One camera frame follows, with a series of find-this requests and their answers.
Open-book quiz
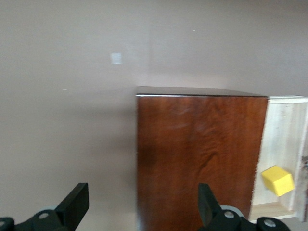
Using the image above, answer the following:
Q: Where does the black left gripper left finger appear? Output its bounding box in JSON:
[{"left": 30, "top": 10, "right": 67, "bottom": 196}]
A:
[{"left": 0, "top": 182, "right": 90, "bottom": 231}]

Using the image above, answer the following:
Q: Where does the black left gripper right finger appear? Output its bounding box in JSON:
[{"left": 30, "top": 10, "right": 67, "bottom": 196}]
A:
[{"left": 197, "top": 183, "right": 291, "bottom": 231}]

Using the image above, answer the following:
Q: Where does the yellow cube block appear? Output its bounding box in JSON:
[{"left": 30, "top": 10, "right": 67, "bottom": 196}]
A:
[{"left": 261, "top": 165, "right": 295, "bottom": 198}]

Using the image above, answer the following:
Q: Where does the wooden drawer with white handle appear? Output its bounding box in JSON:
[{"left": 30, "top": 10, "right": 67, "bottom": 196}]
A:
[{"left": 248, "top": 95, "right": 308, "bottom": 221}]

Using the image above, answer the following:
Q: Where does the dark brown wooden cabinet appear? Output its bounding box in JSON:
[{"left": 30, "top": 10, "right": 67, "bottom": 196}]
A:
[{"left": 135, "top": 86, "right": 269, "bottom": 231}]

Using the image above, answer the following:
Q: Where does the small clear tape patch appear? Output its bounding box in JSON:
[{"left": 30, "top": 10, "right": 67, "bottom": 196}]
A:
[{"left": 110, "top": 52, "right": 122, "bottom": 65}]

